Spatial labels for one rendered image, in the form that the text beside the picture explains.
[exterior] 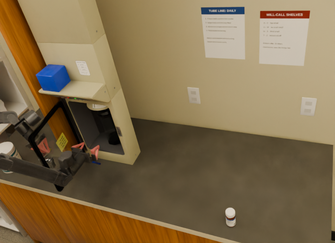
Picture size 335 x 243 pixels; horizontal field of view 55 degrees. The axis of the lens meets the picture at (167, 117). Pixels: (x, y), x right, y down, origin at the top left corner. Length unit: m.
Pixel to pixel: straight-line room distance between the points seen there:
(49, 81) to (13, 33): 0.26
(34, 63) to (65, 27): 0.31
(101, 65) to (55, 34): 0.25
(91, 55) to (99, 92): 0.17
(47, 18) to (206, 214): 1.15
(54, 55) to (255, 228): 1.23
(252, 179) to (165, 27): 0.92
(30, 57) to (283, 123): 1.38
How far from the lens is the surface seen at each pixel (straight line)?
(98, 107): 1.73
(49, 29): 1.58
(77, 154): 1.72
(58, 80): 1.60
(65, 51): 1.59
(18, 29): 1.68
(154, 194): 1.73
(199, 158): 1.86
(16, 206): 2.55
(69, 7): 1.45
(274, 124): 1.95
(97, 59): 1.50
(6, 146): 2.19
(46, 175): 1.58
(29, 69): 1.72
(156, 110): 2.14
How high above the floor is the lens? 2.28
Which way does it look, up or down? 38 degrees down
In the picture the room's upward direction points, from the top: 12 degrees counter-clockwise
